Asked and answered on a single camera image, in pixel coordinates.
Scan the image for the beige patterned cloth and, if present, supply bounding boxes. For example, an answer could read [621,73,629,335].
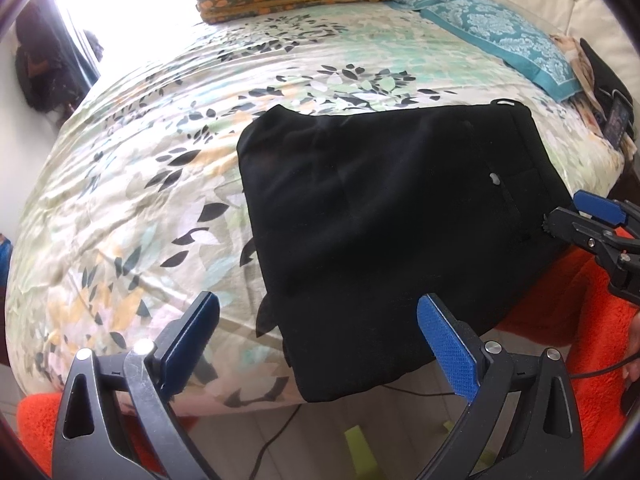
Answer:
[550,35,605,136]

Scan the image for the dark hanging clothes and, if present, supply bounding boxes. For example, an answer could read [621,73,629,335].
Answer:
[15,1,94,122]

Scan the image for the smartphone on bed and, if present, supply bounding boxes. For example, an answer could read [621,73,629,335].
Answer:
[603,89,632,150]

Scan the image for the teal patterned pillow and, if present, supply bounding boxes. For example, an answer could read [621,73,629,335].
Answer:
[389,0,582,102]

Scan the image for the black cable on floor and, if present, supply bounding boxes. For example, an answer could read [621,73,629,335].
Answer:
[244,353,640,480]

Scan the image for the right hand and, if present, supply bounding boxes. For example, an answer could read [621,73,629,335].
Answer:
[619,309,640,418]

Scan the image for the orange fuzzy garment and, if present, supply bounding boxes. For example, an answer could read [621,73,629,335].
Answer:
[14,228,640,478]

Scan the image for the black pants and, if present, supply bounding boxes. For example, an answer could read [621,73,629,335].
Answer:
[238,100,570,402]

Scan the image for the floral bed sheet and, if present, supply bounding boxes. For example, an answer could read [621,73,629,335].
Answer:
[6,3,623,416]

